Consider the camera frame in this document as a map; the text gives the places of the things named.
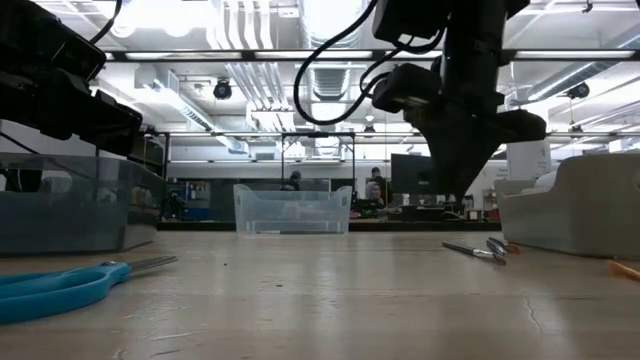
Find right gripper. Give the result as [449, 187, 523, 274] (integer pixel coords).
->
[403, 49, 548, 200]

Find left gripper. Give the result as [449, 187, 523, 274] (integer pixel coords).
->
[0, 67, 146, 157]

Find black paint brush orange end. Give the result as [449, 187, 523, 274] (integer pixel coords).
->
[486, 236, 523, 256]

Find blue-handled scissors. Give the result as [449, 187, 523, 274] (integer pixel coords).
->
[0, 255, 179, 327]

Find orange-handled scissors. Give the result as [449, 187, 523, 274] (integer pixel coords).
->
[606, 259, 640, 283]

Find black monitor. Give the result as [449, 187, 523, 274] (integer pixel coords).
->
[390, 153, 437, 197]

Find dark smoky plastic bin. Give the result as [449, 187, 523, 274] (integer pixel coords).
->
[0, 152, 167, 256]

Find blue cabinet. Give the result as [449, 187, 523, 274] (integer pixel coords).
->
[167, 180, 212, 222]

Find black ceiling fixture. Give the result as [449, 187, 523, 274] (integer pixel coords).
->
[566, 81, 592, 100]
[212, 78, 233, 101]

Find light grey plastic bin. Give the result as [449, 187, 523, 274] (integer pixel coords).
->
[493, 152, 640, 260]

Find clear plastic bin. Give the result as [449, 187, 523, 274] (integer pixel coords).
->
[232, 183, 354, 238]

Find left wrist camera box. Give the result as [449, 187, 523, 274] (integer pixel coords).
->
[52, 33, 109, 84]

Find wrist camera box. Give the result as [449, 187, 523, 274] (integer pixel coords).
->
[52, 33, 109, 84]
[371, 62, 442, 115]

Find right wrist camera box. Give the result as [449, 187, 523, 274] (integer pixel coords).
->
[371, 62, 442, 115]

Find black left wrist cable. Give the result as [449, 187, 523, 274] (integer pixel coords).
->
[88, 0, 125, 46]

